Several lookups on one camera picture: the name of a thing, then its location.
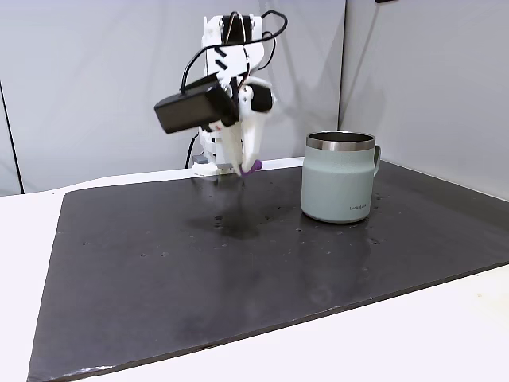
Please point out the grey table clamp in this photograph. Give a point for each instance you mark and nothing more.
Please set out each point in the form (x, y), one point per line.
(200, 159)

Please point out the black table mat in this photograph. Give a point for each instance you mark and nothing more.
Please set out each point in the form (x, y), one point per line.
(238, 270)

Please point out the pale green steel mug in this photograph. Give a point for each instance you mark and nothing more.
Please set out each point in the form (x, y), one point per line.
(334, 183)

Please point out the purple pen grip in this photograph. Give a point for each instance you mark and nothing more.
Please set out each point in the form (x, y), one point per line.
(252, 168)

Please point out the black camera box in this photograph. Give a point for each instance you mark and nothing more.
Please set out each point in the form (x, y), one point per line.
(187, 109)

